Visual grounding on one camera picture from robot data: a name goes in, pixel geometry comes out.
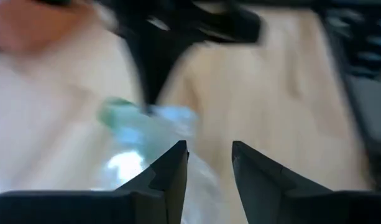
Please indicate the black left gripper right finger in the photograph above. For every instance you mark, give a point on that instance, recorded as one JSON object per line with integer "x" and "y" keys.
{"x": 286, "y": 205}

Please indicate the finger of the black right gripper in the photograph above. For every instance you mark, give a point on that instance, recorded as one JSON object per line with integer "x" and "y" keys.
{"x": 142, "y": 62}
{"x": 162, "y": 62}

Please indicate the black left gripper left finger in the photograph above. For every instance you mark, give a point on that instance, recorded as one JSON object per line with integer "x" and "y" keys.
{"x": 115, "y": 208}

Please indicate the green elastic bandage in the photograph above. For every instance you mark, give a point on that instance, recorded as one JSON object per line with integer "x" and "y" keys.
{"x": 118, "y": 116}

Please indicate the clear plastic bag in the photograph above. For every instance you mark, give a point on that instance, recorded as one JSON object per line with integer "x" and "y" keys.
{"x": 177, "y": 124}

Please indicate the orange plastic basket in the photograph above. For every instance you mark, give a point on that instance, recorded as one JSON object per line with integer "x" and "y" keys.
{"x": 31, "y": 25}

